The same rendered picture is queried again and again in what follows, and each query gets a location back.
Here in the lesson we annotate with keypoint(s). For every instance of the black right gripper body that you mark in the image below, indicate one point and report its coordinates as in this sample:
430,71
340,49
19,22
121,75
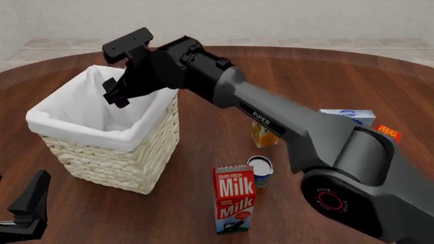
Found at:
139,81

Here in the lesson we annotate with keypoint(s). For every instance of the grey and black right robot arm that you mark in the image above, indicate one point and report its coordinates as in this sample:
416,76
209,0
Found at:
305,132

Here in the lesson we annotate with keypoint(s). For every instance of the orange juice carton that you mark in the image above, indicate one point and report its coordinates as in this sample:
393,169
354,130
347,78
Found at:
264,138

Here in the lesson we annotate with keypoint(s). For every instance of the tin with silver lid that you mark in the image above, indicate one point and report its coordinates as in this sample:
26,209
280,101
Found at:
261,170

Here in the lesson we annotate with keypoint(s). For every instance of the white and blue box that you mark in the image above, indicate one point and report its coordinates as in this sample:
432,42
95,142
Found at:
356,116

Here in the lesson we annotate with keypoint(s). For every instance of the red and white milk carton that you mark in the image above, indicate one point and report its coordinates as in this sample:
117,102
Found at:
234,198

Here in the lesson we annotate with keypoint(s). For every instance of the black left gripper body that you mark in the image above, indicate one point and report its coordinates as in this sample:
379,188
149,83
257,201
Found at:
20,230

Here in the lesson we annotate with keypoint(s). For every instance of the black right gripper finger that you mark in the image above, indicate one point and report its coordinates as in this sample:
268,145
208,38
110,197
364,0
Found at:
109,85
117,100

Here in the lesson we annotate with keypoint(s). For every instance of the red and yellow box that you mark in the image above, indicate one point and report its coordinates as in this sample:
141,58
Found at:
390,132

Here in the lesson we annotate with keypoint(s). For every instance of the white cloth basket liner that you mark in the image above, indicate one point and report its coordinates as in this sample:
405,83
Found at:
84,111

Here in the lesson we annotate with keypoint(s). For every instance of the pale wicker basket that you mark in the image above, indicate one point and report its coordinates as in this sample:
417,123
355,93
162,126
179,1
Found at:
135,162

